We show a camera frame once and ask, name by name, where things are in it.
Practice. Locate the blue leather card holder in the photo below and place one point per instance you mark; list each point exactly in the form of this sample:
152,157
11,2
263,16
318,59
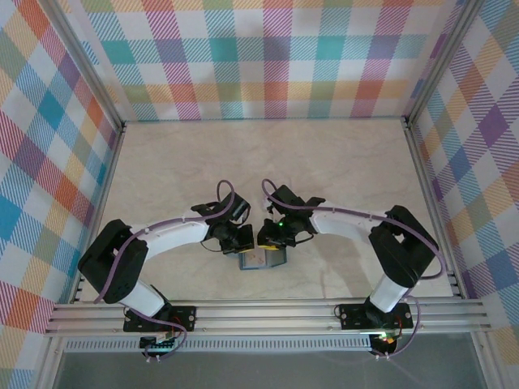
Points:
275,259

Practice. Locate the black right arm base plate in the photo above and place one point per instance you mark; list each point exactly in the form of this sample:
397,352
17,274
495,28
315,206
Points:
350,316

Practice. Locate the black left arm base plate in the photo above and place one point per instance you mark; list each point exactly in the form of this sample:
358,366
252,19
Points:
182,318

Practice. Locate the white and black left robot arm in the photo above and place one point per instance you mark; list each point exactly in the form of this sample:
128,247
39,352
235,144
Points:
174,235

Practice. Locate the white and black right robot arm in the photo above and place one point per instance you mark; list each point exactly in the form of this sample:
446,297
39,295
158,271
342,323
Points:
389,291

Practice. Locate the aluminium frame cross rail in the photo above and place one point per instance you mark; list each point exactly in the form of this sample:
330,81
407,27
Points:
267,316

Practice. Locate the small circuit board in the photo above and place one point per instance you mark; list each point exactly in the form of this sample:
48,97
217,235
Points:
385,339
160,344

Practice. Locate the aluminium frame leg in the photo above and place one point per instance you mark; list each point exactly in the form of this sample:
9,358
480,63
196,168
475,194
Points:
484,364
46,364

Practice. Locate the aluminium side rail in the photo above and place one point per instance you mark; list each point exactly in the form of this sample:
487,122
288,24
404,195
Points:
433,202
97,206

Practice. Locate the aluminium frame post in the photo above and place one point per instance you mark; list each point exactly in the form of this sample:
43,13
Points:
438,61
90,61

